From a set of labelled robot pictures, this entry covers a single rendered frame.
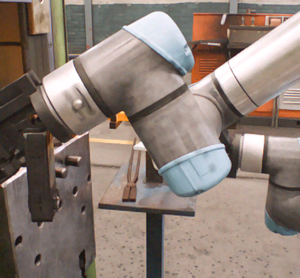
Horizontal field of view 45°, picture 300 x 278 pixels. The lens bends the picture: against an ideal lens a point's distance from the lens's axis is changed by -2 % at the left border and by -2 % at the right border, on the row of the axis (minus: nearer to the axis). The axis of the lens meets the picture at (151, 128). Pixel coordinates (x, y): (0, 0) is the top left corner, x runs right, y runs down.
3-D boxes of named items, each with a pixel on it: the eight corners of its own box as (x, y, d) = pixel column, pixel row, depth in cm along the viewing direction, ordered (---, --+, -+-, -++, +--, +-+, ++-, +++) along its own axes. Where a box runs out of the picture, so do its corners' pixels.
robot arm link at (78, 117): (109, 108, 45) (110, 129, 37) (77, 127, 45) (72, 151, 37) (75, 55, 42) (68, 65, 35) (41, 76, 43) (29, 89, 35)
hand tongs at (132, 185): (133, 139, 171) (133, 136, 170) (143, 139, 171) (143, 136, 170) (122, 202, 114) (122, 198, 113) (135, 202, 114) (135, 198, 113)
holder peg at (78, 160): (83, 164, 97) (82, 155, 96) (78, 168, 95) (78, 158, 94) (70, 162, 98) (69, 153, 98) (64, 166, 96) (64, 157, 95)
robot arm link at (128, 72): (206, 71, 36) (162, -4, 35) (111, 129, 36) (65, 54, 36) (195, 74, 44) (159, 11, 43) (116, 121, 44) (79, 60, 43)
